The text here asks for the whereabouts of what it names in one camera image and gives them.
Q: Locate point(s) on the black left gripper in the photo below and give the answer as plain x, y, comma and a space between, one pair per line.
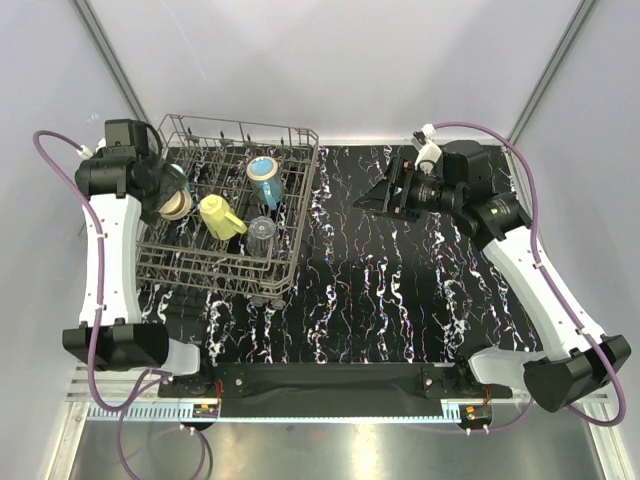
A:
169, 179

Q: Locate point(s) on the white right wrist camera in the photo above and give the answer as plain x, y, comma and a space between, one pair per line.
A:
428, 151

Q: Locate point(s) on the blue mug cream inside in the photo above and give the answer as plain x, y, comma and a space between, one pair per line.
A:
186, 187

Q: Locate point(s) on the white slotted cable duct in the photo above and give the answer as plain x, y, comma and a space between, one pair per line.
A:
184, 412

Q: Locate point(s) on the paper cup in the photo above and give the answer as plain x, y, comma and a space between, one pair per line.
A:
220, 219

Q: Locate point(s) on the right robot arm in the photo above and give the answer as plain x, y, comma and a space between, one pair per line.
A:
577, 357

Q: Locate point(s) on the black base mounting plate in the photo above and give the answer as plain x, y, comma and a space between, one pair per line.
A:
331, 391

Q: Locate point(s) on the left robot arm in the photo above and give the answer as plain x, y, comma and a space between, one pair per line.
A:
123, 187

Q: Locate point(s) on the clear glass cup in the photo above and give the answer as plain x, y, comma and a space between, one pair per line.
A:
260, 234

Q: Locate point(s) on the grey wire dish rack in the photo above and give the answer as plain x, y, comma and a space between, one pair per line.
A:
214, 154

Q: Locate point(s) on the brown metal cup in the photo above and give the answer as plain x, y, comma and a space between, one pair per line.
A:
177, 207

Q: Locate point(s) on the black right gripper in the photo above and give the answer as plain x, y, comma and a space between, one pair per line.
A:
404, 175

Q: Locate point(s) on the blue butterfly mug orange inside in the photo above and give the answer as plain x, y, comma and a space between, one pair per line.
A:
265, 176

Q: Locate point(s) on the black marble pattern mat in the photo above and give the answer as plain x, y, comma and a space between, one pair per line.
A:
365, 289

